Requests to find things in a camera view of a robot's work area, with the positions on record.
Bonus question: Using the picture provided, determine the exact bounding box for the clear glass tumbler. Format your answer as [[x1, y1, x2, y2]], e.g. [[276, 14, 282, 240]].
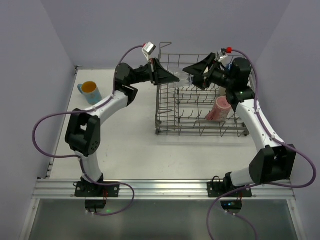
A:
[[168, 67, 193, 88]]

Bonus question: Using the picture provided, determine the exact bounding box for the pink patterned mug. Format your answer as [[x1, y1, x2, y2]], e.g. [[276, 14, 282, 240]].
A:
[[205, 96, 232, 122]]

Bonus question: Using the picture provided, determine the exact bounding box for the light blue patterned mug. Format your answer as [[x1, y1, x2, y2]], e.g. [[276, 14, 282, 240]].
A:
[[77, 81, 102, 105]]

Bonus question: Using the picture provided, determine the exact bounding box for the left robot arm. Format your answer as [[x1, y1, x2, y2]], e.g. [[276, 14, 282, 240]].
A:
[[65, 58, 180, 185]]

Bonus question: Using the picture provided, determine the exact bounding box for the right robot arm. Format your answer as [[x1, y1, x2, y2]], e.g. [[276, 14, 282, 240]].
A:
[[183, 53, 296, 192]]

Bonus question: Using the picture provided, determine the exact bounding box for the dark blue mug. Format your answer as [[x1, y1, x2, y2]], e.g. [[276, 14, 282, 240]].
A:
[[225, 63, 232, 71]]

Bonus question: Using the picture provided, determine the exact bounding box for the cream tall cup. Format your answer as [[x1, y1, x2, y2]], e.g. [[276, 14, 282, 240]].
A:
[[218, 86, 226, 97]]

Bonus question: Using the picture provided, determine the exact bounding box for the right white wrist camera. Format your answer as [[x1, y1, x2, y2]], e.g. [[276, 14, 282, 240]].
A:
[[215, 48, 228, 65]]

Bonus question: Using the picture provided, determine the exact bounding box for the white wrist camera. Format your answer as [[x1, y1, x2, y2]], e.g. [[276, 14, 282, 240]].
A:
[[141, 41, 156, 62], [215, 48, 228, 65]]

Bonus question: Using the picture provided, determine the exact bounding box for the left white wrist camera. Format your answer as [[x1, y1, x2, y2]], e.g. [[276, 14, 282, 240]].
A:
[[141, 41, 156, 62]]

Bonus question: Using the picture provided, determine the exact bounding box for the grey wire dish rack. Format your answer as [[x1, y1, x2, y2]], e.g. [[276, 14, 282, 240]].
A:
[[154, 41, 251, 139]]

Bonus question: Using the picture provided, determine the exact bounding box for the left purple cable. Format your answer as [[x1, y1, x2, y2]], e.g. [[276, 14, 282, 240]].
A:
[[32, 43, 136, 216]]

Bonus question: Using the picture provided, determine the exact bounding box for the purple cable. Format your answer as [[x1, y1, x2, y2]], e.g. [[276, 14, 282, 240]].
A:
[[32, 43, 136, 216], [204, 46, 316, 240]]

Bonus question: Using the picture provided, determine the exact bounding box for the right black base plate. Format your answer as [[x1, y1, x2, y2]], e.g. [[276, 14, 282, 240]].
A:
[[207, 175, 253, 198]]

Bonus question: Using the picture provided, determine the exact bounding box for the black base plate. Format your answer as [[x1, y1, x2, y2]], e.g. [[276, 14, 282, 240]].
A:
[[207, 175, 253, 198], [73, 180, 120, 198]]

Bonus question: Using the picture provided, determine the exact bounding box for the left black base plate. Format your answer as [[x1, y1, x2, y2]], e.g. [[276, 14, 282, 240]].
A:
[[73, 180, 120, 198]]

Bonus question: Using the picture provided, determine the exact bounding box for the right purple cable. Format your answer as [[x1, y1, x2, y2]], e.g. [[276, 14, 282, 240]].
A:
[[204, 46, 316, 240]]

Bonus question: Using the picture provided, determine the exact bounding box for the aluminium mounting rail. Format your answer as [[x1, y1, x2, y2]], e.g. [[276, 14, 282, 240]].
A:
[[31, 179, 295, 200]]

